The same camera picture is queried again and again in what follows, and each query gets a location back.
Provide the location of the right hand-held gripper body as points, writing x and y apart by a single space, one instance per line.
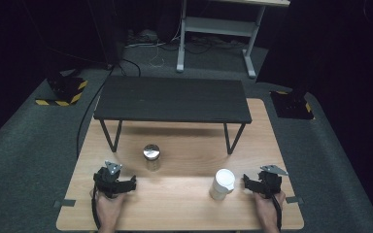
269 181

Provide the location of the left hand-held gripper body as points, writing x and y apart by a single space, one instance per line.
107 181

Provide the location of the white cup with lid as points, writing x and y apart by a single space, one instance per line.
222 184

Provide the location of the glass jar with silver lid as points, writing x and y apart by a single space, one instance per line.
151 155

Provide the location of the black shelf with metal legs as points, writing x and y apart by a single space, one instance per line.
171 97

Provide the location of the person's right hand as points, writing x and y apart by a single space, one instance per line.
267 208

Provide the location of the person's left hand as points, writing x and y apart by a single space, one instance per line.
108 207

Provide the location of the grey tape strip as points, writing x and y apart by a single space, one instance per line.
64 203
294 200

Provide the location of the black stand base striped tape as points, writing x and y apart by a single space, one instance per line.
291 105
65 92

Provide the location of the grey power strip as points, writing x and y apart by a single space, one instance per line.
142 37

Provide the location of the white metal desk frame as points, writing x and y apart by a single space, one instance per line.
218 27

